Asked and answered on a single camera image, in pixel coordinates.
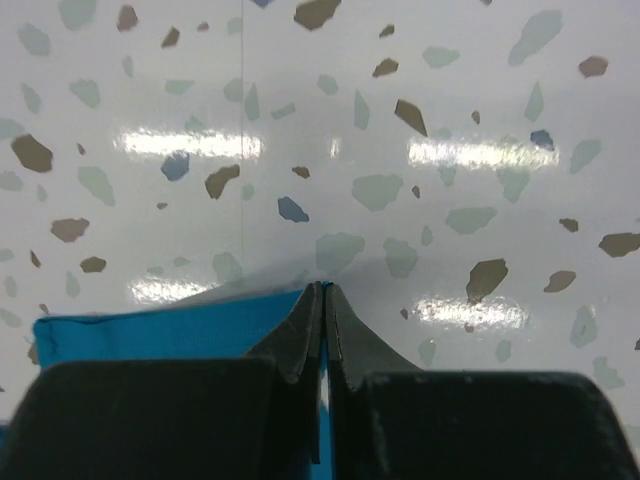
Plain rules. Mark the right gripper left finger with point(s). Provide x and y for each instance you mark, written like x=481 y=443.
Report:
x=150 y=420

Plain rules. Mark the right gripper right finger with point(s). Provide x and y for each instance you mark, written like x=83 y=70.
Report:
x=393 y=420

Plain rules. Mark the blue t shirt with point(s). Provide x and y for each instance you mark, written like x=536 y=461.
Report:
x=165 y=332

